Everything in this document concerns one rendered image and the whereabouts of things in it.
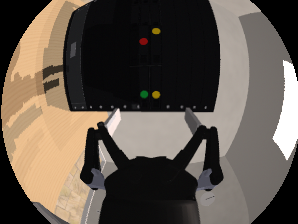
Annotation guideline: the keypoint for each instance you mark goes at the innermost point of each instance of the black server rack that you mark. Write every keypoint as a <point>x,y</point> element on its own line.
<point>100,53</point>

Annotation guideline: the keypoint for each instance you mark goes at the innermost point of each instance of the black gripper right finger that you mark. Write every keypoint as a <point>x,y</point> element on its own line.
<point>208,179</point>

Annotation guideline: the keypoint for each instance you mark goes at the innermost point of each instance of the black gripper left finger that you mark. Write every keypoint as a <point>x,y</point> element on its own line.
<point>91,172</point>

